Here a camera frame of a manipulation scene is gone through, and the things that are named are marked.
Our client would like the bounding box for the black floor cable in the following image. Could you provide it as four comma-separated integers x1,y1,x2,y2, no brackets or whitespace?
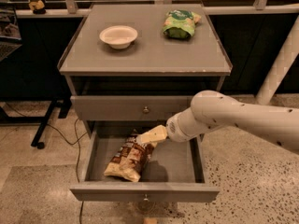
3,102,88,224

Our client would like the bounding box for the grey drawer cabinet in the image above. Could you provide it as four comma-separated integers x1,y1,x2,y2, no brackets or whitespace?
57,3,234,142

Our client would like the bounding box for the small yellow black object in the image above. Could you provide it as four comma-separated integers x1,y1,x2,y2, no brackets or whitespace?
29,0,46,14

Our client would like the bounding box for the closed grey top drawer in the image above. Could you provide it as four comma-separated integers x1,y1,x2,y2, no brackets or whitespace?
71,95,192,121

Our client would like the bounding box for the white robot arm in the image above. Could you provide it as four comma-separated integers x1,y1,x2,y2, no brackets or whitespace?
136,91,299,153

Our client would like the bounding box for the black desk leg frame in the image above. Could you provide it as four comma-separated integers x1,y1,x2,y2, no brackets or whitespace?
0,99,72,149

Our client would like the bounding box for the brown chip bag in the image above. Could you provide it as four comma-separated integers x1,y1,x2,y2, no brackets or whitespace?
104,132,157,182

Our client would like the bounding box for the white paper bowl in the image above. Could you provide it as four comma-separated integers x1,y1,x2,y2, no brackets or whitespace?
99,25,138,49

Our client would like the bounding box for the dark laptop on desk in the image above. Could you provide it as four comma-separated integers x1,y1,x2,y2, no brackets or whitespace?
0,3,22,61

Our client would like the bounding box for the open grey middle drawer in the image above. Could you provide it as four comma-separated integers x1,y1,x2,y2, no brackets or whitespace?
70,121,219,203

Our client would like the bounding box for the green chip bag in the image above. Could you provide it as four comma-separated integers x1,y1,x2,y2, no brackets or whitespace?
163,9,201,39

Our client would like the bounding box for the brass top drawer knob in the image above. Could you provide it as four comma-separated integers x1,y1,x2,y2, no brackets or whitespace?
143,106,150,114

